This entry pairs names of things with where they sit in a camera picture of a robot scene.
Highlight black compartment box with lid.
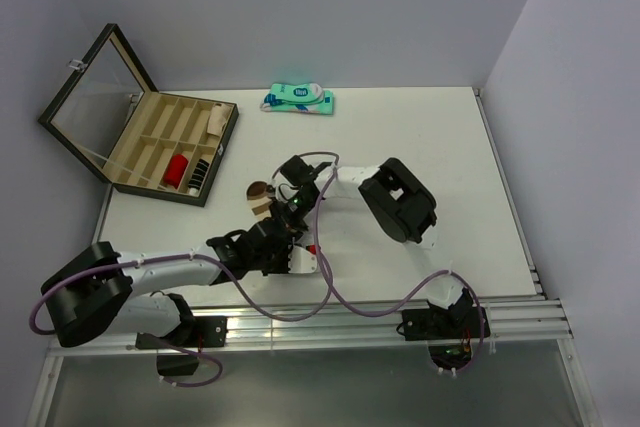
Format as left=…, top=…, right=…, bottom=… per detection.
left=38, top=23, right=239, bottom=207

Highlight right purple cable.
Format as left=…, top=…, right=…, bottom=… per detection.
left=272, top=150, right=485, bottom=374

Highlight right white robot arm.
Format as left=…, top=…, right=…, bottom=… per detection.
left=270, top=152, right=490, bottom=344

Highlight aluminium mounting rail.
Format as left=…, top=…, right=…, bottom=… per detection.
left=27, top=297, right=601, bottom=426

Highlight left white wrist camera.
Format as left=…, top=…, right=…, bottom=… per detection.
left=289, top=244, right=318, bottom=275

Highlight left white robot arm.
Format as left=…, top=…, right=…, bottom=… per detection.
left=41, top=218, right=300, bottom=348

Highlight beige rolled sock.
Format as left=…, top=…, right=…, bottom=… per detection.
left=206, top=104, right=228, bottom=137

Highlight mint green folded socks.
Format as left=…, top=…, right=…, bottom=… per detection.
left=260, top=83, right=334, bottom=115

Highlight black white striped sock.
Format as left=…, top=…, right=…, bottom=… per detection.
left=187, top=158, right=210, bottom=197

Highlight brown striped sock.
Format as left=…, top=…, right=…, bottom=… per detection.
left=246, top=181, right=276, bottom=221

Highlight red rolled sock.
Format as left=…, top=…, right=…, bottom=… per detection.
left=162, top=154, right=189, bottom=189

